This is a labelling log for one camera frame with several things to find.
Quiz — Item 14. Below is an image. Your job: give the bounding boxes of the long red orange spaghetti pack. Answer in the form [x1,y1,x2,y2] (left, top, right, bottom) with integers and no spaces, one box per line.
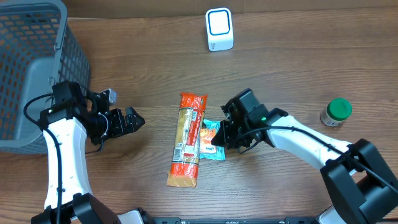
[167,92,207,188]

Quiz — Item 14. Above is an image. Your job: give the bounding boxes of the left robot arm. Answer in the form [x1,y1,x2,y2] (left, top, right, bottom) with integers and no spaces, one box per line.
[31,81,153,224]

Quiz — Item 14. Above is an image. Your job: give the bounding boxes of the grey plastic mesh basket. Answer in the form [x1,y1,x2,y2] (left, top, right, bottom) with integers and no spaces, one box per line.
[1,0,91,154]

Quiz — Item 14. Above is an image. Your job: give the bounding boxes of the teal orange snack packet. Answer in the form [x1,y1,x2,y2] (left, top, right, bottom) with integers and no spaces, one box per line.
[200,119,226,161]

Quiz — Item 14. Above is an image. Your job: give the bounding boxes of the small orange snack box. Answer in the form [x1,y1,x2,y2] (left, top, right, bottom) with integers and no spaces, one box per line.
[200,128,217,154]

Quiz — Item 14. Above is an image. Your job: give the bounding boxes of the white barcode scanner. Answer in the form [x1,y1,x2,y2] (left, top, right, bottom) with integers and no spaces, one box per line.
[205,7,234,52]

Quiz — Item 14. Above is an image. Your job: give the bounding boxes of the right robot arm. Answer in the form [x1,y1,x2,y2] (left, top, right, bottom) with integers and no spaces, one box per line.
[211,88,397,223]

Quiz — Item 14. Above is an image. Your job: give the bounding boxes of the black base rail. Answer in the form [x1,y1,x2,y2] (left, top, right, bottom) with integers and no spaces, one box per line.
[143,217,318,224]

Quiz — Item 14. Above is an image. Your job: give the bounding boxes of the green lid white jar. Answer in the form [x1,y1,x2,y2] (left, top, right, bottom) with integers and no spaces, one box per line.
[320,98,353,127]

